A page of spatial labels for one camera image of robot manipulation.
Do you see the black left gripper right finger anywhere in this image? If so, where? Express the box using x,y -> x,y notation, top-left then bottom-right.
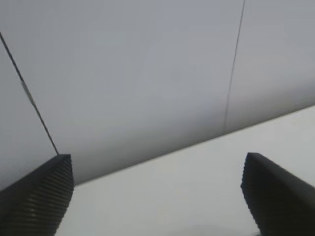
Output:
240,151 -> 315,236

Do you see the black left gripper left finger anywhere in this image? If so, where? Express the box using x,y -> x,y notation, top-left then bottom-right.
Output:
0,153 -> 75,236

